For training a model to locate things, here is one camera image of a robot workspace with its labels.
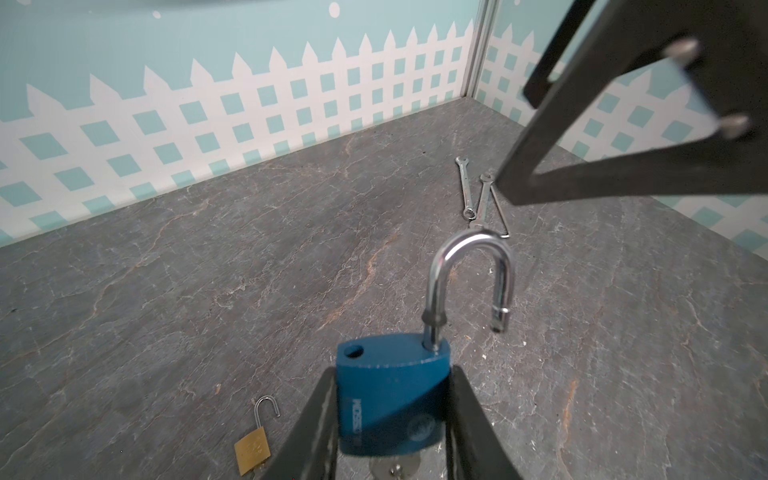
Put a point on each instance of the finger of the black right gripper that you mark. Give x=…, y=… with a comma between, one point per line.
x=538, y=84
x=650, y=98

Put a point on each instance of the silver wrench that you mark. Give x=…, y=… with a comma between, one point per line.
x=489, y=196
x=468, y=212

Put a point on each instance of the blue padlock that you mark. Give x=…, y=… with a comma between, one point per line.
x=393, y=389

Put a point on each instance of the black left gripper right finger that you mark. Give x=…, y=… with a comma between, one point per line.
x=473, y=451

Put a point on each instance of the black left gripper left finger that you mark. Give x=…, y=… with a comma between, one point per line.
x=311, y=449

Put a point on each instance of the brass padlock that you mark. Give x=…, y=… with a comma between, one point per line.
x=253, y=449

